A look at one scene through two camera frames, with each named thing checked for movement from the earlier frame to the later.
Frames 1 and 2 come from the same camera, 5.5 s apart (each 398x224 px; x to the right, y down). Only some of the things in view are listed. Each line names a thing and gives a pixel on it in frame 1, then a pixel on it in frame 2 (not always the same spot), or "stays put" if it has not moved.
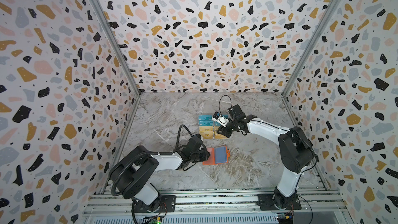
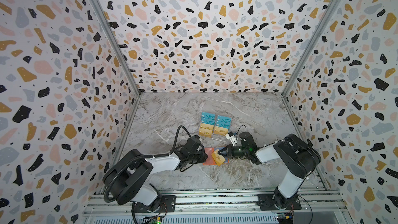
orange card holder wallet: (219, 154) stays put
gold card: (219, 136) -> (218, 158)
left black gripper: (206, 155) stays put
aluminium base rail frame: (211, 206) stays put
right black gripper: (228, 127) -> (229, 152)
